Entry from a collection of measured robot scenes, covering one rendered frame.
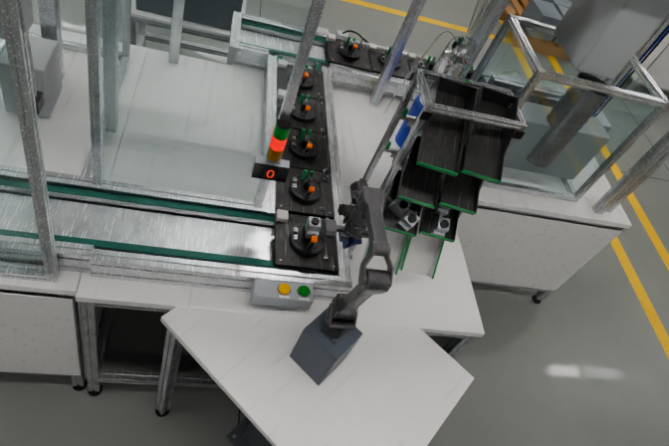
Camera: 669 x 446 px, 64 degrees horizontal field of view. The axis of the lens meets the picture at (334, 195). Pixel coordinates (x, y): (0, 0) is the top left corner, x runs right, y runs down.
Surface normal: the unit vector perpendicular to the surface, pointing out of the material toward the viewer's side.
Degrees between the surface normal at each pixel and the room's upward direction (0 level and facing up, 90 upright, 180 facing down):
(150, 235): 0
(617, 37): 90
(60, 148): 0
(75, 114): 0
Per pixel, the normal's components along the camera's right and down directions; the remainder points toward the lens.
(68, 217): 0.29, -0.64
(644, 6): 0.06, 0.75
